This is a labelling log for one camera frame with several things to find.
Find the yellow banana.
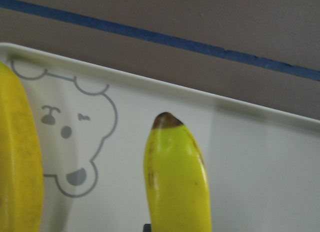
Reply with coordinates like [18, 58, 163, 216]
[0, 64, 44, 231]
[143, 112, 212, 231]

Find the white bear tray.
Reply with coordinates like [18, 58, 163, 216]
[0, 43, 320, 231]

